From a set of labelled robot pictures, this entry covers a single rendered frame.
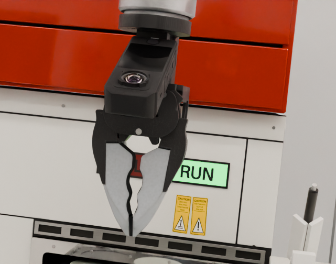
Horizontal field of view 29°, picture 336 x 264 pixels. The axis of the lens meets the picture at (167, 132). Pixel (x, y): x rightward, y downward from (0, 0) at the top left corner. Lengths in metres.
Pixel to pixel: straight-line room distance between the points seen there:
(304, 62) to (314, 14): 0.19
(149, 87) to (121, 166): 0.11
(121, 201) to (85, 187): 0.63
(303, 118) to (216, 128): 1.50
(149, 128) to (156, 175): 0.05
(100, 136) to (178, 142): 0.08
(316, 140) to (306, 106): 0.14
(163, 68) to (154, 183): 0.12
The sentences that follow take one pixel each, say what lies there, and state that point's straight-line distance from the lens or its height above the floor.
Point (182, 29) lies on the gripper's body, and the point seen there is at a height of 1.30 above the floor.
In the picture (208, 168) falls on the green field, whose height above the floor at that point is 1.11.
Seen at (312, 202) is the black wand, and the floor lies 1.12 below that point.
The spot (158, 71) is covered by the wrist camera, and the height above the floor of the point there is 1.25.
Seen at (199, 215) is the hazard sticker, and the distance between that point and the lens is 1.22.
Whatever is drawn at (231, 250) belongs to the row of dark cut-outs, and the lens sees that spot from 1.23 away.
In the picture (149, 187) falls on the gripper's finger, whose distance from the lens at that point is 0.63.
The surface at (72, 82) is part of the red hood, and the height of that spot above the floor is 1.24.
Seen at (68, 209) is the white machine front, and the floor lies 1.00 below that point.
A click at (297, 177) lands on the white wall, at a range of 2.71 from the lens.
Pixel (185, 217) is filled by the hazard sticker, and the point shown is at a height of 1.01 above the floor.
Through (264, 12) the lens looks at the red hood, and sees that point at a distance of 1.16.
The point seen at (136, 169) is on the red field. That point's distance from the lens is 1.23.
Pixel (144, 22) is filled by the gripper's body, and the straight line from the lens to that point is 0.62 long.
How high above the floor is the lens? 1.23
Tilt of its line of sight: 3 degrees down
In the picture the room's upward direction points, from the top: 6 degrees clockwise
